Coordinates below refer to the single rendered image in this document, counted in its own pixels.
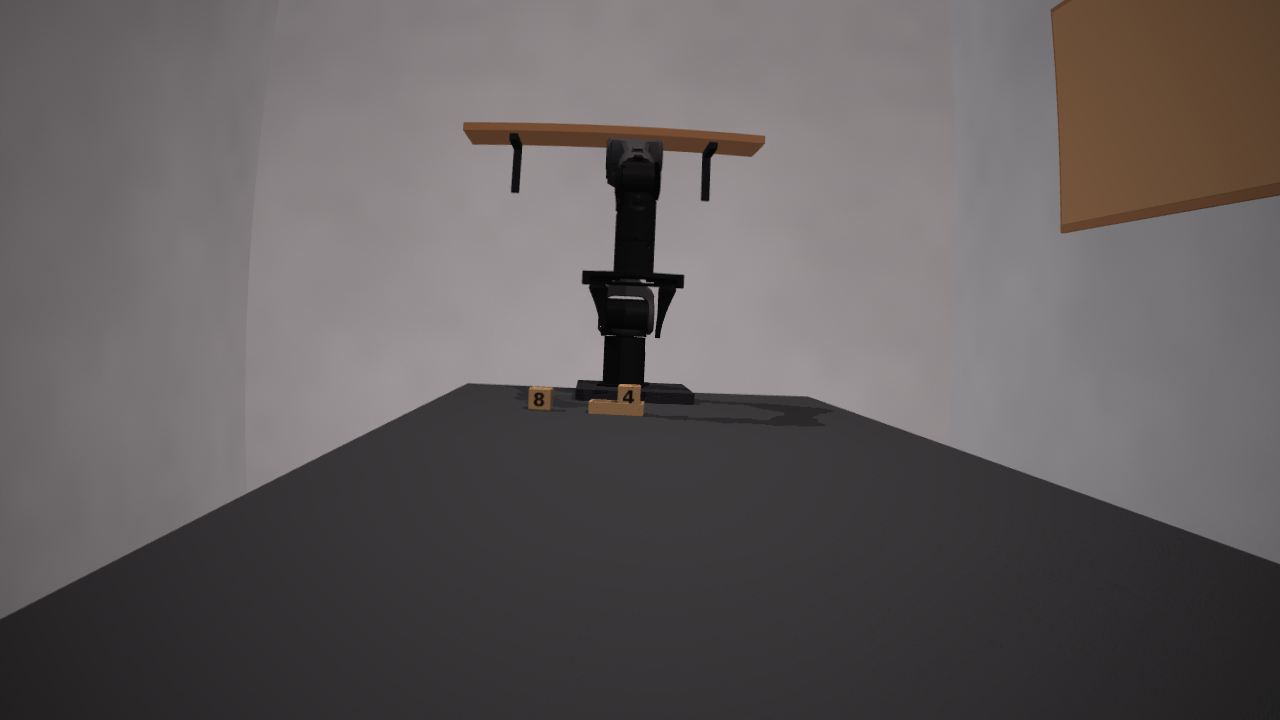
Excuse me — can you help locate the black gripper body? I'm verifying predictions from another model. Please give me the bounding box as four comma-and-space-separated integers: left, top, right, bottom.
582, 240, 684, 290

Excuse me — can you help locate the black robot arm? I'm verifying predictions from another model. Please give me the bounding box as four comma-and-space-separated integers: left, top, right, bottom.
596, 137, 663, 388

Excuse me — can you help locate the tan rectangular tray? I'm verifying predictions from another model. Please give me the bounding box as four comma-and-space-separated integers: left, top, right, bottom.
588, 398, 644, 416

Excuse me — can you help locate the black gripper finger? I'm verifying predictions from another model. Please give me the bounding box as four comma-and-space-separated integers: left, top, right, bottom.
589, 281, 608, 336
655, 284, 676, 338

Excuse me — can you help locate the tan cube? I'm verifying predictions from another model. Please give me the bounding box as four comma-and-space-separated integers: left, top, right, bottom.
617, 384, 641, 404
529, 386, 553, 411

